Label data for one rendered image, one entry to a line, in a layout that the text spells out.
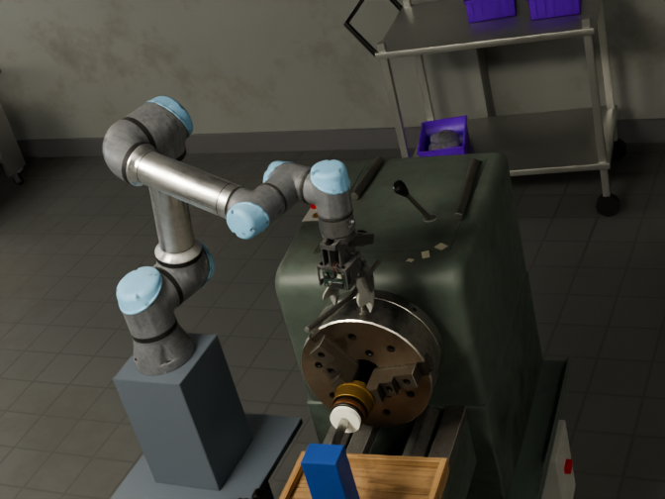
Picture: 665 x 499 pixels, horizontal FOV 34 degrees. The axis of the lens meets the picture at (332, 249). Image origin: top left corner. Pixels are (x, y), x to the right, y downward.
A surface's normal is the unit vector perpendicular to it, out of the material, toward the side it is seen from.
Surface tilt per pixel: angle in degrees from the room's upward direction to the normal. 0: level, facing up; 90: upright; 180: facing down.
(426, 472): 0
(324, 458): 0
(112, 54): 90
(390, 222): 0
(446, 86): 90
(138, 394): 90
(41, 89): 90
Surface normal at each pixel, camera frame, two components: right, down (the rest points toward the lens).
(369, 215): -0.23, -0.84
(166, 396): -0.38, 0.54
